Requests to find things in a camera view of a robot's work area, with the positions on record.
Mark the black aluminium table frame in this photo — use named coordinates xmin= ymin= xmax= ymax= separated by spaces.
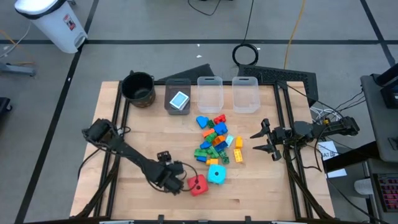
xmin=70 ymin=79 xmax=336 ymax=224

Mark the black floor object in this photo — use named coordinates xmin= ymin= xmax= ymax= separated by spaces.
xmin=0 ymin=96 xmax=13 ymax=121

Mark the cyan foam die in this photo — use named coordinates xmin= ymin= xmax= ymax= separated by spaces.
xmin=206 ymin=164 xmax=228 ymax=185

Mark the clear plastic storage bin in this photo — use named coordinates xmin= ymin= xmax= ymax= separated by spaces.
xmin=197 ymin=75 xmax=224 ymax=114
xmin=231 ymin=76 xmax=261 ymax=114

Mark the large blue toy brick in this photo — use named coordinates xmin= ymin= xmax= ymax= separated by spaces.
xmin=213 ymin=122 xmax=228 ymax=136

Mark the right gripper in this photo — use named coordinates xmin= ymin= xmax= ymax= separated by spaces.
xmin=249 ymin=118 xmax=295 ymax=162

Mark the teal framed card pack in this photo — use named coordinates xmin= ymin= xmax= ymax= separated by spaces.
xmin=169 ymin=91 xmax=190 ymax=109

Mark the black pumpkin face bucket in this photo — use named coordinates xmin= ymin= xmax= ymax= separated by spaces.
xmin=120 ymin=70 xmax=157 ymax=109

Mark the grey floor stand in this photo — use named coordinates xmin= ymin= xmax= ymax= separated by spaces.
xmin=0 ymin=62 xmax=37 ymax=77

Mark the white cable bundle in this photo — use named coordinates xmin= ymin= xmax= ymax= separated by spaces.
xmin=310 ymin=105 xmax=345 ymax=123

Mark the dark blue toy brick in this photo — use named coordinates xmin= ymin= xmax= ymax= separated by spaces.
xmin=214 ymin=141 xmax=229 ymax=153

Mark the red foam die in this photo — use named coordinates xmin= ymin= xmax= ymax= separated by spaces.
xmin=187 ymin=174 xmax=209 ymax=197

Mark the dark desk bar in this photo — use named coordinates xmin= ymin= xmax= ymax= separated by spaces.
xmin=323 ymin=141 xmax=382 ymax=174

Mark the smoky grey plastic bin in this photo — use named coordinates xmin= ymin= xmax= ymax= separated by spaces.
xmin=164 ymin=78 xmax=192 ymax=116

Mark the white labelled paper sheet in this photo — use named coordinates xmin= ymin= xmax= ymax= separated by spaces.
xmin=317 ymin=140 xmax=340 ymax=161

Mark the blue heart-shaped toy brick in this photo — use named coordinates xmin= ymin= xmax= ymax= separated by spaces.
xmin=196 ymin=116 xmax=210 ymax=129

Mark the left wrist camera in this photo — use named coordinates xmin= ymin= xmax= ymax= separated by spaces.
xmin=157 ymin=151 xmax=172 ymax=163

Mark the grey desk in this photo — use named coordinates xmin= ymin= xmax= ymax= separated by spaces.
xmin=360 ymin=74 xmax=398 ymax=163

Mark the white step trash can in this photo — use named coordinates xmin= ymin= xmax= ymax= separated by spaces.
xmin=14 ymin=0 xmax=89 ymax=54

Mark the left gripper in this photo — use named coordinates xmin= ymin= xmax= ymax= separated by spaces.
xmin=146 ymin=158 xmax=185 ymax=195

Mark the backlit computer keyboard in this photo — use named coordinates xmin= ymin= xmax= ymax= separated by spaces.
xmin=373 ymin=173 xmax=398 ymax=213

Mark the black coiled cable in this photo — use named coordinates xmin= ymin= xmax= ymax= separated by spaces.
xmin=231 ymin=0 xmax=259 ymax=67

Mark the black floor cable loop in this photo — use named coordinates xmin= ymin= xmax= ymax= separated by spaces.
xmin=187 ymin=0 xmax=223 ymax=17

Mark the black perforated panel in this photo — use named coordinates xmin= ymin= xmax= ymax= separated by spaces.
xmin=237 ymin=64 xmax=319 ymax=108

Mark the yellow cable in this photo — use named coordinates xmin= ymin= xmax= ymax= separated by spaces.
xmin=283 ymin=0 xmax=307 ymax=70

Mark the grey rounded object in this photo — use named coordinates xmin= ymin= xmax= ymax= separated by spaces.
xmin=353 ymin=177 xmax=374 ymax=196

